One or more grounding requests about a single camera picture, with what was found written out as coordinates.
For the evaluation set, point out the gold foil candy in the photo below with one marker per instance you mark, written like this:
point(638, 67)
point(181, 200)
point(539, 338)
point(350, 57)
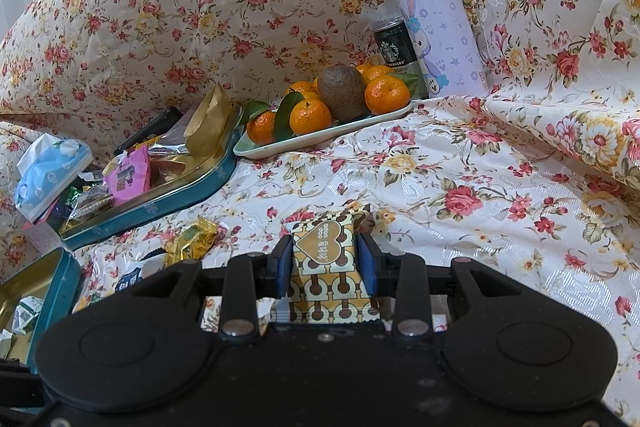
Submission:
point(192, 242)

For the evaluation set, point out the small green wrapped candy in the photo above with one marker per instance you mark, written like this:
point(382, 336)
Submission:
point(73, 197)

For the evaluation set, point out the blue tissue pack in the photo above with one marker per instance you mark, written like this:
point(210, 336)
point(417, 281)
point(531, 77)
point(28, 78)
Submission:
point(45, 182)

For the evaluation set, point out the black snack bar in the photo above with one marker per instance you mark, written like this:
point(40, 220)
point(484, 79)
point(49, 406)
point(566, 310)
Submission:
point(155, 124)

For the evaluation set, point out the dark green coffee can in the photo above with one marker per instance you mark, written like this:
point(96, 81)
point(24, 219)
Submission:
point(395, 49)

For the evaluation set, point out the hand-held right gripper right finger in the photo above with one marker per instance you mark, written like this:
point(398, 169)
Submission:
point(366, 264)

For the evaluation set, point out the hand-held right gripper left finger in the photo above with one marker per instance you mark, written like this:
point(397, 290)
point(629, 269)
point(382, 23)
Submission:
point(284, 267)

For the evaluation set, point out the floral covered sofa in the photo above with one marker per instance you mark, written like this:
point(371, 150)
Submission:
point(500, 207)

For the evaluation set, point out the silver snack packet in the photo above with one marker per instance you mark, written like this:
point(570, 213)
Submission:
point(172, 142)

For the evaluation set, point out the clear wrapped dark snack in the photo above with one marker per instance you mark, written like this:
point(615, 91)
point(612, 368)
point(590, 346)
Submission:
point(92, 206)

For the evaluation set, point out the gold paper bag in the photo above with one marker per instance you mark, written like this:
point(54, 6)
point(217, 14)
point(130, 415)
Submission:
point(207, 127)

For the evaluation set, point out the white plate of oranges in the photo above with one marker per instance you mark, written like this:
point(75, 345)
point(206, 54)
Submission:
point(387, 97)

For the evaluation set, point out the purple and white thermos bottle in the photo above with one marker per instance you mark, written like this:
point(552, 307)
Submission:
point(435, 7)

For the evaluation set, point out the pale green fruit plate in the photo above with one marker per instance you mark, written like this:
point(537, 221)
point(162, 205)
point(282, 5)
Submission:
point(310, 142)

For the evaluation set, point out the teal tin lid with snacks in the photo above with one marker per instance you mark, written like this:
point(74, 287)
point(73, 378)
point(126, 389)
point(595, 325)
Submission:
point(190, 194)

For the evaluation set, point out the white and pink box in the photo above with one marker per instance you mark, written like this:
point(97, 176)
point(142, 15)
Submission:
point(40, 234)

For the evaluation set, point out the brown patterned snack packet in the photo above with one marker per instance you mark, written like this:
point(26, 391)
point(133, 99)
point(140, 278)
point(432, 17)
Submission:
point(325, 267)

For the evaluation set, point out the teal tin box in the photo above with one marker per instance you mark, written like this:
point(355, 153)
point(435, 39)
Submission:
point(60, 287)

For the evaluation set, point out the brown kiwi fruit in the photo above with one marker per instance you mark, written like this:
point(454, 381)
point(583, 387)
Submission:
point(342, 92)

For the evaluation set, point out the blue and white snack packet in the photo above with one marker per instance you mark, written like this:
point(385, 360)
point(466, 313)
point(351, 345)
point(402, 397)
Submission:
point(129, 279)

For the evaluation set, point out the pink snack packet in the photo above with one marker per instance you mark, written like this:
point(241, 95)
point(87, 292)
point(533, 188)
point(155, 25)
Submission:
point(127, 177)

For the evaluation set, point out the white crumpled snack packet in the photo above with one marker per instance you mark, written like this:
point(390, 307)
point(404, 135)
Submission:
point(9, 344)

